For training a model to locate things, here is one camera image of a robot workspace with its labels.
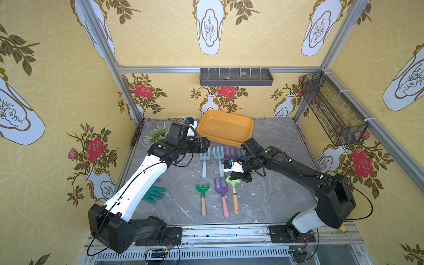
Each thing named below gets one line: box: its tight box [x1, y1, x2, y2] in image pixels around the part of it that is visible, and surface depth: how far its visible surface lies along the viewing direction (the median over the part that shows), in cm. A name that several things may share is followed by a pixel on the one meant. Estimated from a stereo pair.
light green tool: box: [225, 175, 241, 215], surface depth 76 cm
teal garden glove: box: [141, 178, 167, 205], surface depth 87 cm
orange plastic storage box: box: [197, 109, 254, 148], surface depth 122 cm
